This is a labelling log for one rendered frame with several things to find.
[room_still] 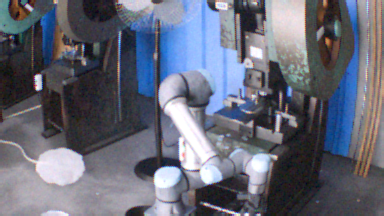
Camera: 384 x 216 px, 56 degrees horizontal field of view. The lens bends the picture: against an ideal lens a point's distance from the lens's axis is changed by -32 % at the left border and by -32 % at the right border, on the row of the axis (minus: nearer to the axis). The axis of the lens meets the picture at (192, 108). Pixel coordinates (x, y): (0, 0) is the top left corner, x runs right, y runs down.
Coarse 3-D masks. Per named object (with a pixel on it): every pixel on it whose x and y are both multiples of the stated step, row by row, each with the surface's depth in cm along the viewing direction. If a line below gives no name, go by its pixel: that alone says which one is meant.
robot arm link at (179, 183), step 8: (168, 168) 216; (176, 168) 215; (160, 176) 210; (168, 176) 210; (176, 176) 210; (184, 176) 214; (160, 184) 209; (168, 184) 208; (176, 184) 210; (184, 184) 213; (160, 192) 211; (168, 192) 210; (176, 192) 211; (168, 200) 212
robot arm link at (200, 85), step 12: (192, 72) 202; (204, 72) 204; (192, 84) 199; (204, 84) 202; (192, 96) 200; (204, 96) 203; (192, 108) 204; (204, 108) 207; (204, 120) 210; (204, 132) 212; (192, 156) 213; (192, 168) 214; (192, 180) 215
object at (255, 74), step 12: (252, 36) 242; (264, 36) 237; (252, 48) 245; (264, 48) 240; (252, 60) 247; (264, 60) 242; (252, 72) 246; (264, 72) 245; (276, 72) 251; (252, 84) 249; (264, 84) 247
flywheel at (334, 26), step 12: (324, 0) 225; (336, 0) 228; (324, 12) 211; (336, 12) 234; (324, 24) 208; (336, 24) 206; (324, 36) 214; (336, 36) 210; (324, 48) 227; (336, 48) 239; (324, 60) 229; (336, 60) 237
